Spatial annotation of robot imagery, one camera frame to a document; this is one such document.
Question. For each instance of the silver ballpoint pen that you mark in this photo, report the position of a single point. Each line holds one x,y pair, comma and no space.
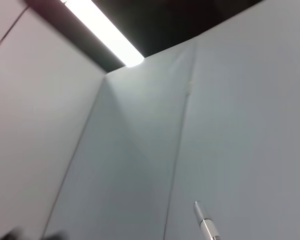
207,222

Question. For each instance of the fluorescent ceiling light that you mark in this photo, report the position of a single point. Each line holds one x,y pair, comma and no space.
107,32

